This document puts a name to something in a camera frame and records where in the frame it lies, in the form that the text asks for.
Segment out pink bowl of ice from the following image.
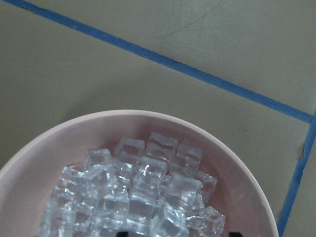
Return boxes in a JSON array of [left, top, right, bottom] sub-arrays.
[[0, 110, 278, 237]]

